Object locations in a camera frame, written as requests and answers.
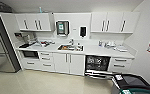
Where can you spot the white three-door wall cabinet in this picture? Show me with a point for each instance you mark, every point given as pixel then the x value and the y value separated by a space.
pixel 116 21

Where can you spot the white base cabinet with doors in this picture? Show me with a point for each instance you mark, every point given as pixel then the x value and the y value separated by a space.
pixel 76 65

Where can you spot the grey bin with black lid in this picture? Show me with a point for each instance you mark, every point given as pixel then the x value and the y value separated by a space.
pixel 132 81

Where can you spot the black built-in microwave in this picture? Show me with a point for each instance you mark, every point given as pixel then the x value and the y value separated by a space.
pixel 30 54

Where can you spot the stainless steel refrigerator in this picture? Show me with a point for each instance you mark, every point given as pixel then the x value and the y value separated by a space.
pixel 4 43

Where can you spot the stainless steel sink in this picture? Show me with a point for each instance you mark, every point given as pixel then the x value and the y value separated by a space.
pixel 69 48

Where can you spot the stainless steel dishwasher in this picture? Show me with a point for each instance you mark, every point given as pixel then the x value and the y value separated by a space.
pixel 97 65

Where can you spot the steel paper towel dispenser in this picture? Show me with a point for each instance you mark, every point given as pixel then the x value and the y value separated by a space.
pixel 62 27

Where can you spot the light blue bottle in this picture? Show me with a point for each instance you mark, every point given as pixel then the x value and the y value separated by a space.
pixel 40 10

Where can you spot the blue dish soap bottle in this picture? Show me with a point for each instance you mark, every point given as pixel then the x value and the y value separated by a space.
pixel 100 43

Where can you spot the white drawer cabinet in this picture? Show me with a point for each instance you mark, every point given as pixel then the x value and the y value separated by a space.
pixel 124 68

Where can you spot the chrome faucet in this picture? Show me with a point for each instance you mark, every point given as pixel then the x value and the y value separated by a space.
pixel 71 42

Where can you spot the grey bin with green lid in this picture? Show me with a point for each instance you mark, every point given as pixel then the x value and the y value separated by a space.
pixel 137 91

